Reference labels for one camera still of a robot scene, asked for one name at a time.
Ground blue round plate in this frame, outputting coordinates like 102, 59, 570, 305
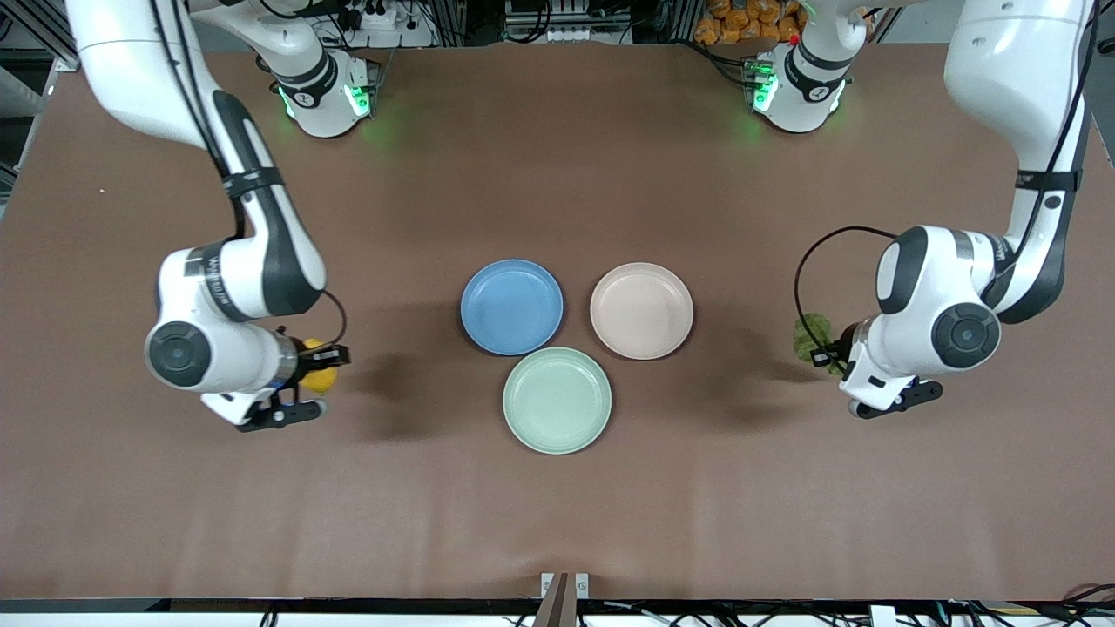
460, 259, 565, 357

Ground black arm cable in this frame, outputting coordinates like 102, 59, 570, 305
794, 0, 1100, 371
148, 0, 349, 351

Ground green lettuce leaf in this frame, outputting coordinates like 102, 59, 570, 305
793, 313, 848, 377

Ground beige round plate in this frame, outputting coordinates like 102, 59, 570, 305
590, 262, 695, 361

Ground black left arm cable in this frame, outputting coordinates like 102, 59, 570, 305
794, 0, 1100, 371

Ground orange snack packets pile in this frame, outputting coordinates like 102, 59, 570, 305
694, 0, 807, 46

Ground metal edge bracket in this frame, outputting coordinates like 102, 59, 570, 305
540, 572, 591, 600

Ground aluminium frame profile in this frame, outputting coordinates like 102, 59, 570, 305
0, 0, 79, 62

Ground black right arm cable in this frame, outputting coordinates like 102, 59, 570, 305
148, 0, 349, 351

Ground white power strip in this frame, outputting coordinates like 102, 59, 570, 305
344, 4, 402, 31

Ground black table edge strip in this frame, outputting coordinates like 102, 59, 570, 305
0, 597, 1115, 616

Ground brown upright bar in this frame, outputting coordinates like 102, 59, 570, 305
533, 573, 571, 627

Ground yellow lemon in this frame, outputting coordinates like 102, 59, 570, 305
299, 337, 339, 394

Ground light green round plate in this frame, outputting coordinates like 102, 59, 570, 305
502, 347, 613, 455

